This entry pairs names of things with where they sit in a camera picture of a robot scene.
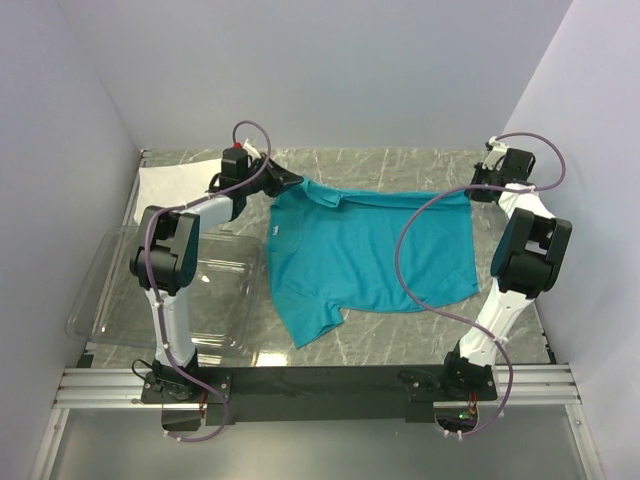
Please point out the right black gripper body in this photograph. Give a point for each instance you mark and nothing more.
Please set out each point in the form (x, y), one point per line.
(486, 176)

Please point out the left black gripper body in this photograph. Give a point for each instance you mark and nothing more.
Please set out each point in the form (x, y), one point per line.
(263, 182)

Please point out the teal t shirt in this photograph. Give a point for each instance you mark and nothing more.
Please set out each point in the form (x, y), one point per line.
(332, 249)

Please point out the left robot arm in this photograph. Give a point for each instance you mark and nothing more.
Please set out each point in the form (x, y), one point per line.
(164, 261)

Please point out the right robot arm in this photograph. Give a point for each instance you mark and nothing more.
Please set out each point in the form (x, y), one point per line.
(526, 263)

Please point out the folded white t shirt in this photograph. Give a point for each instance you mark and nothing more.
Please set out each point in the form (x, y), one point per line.
(173, 185)

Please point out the clear plastic bin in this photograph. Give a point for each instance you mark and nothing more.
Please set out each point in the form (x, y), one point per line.
(111, 308)

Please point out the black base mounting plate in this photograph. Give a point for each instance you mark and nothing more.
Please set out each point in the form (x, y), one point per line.
(264, 394)

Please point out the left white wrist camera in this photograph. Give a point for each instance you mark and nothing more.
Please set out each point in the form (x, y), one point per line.
(252, 151)

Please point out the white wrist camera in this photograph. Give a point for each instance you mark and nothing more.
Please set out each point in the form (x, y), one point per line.
(496, 151)
(252, 151)

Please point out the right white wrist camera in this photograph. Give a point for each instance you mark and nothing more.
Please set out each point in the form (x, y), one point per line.
(496, 151)

